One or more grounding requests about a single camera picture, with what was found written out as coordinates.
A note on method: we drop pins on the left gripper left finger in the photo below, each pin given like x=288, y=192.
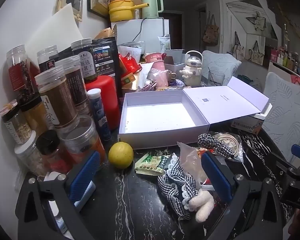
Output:
x=33, y=211

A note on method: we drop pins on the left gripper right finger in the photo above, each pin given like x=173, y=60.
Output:
x=253, y=209

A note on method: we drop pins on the red snack packet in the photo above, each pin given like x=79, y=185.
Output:
x=201, y=177

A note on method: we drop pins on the checkered lace cloth with plush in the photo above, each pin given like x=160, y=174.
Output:
x=179, y=189

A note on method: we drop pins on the checkered scrunchie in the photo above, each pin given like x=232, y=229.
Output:
x=207, y=141

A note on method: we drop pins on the green snack packet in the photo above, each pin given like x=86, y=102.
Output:
x=151, y=165

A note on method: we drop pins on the person right hand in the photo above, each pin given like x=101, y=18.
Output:
x=297, y=224

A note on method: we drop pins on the black lid spice jar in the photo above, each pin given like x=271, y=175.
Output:
x=53, y=152

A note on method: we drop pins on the mask box orange blue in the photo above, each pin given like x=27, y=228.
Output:
x=252, y=123

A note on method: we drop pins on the clear jar orange label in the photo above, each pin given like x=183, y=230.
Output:
x=82, y=139

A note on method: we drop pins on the yellow lemon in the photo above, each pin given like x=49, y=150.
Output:
x=121, y=155

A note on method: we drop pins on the blue tablet tube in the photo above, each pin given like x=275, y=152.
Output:
x=99, y=115

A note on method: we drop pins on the brown powder jar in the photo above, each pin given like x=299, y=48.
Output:
x=56, y=97

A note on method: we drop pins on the white open gift box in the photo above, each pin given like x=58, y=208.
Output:
x=164, y=118

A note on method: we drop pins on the red cylinder canister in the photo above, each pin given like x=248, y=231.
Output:
x=109, y=98

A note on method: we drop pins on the red berry jar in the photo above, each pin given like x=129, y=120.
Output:
x=19, y=74

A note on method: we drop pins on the far leaf chair cushion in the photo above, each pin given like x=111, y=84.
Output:
x=223, y=63

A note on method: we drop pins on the dark tea jar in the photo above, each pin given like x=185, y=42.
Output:
x=75, y=81

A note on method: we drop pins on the cream cartoon kettle bottle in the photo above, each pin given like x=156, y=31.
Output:
x=192, y=72

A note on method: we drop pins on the black printed bag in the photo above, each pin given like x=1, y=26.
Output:
x=106, y=59

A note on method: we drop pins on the pink cup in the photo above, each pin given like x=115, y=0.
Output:
x=160, y=75

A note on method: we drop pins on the white mini fridge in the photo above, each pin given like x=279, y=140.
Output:
x=147, y=30

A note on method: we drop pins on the yellow pot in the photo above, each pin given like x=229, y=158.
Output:
x=123, y=10

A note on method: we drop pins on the green electric kettle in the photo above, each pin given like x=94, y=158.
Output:
x=154, y=8

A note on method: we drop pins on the wall intercom panel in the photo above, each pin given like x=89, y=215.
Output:
x=77, y=7

